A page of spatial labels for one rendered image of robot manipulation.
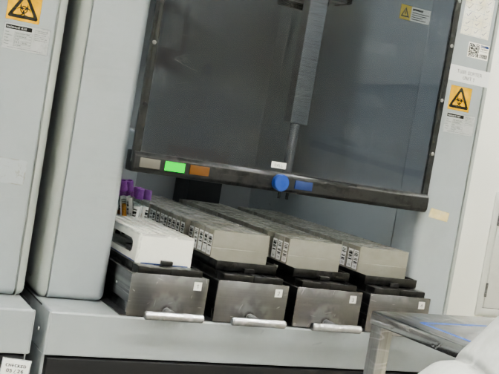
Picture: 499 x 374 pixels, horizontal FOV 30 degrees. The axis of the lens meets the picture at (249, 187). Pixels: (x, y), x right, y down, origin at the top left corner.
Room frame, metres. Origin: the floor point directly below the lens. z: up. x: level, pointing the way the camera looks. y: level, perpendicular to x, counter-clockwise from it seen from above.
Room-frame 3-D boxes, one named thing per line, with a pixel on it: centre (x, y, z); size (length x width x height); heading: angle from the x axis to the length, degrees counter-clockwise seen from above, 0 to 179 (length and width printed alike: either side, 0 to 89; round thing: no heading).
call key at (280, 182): (1.64, -0.05, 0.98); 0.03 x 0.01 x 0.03; 116
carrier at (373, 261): (1.78, -0.27, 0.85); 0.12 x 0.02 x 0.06; 115
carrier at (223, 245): (1.65, 0.00, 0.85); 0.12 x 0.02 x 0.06; 117
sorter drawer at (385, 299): (1.99, -0.17, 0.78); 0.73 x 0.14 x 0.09; 26
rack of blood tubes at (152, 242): (1.67, 0.18, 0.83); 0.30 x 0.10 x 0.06; 26
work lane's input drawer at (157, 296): (1.79, 0.24, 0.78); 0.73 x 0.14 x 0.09; 26
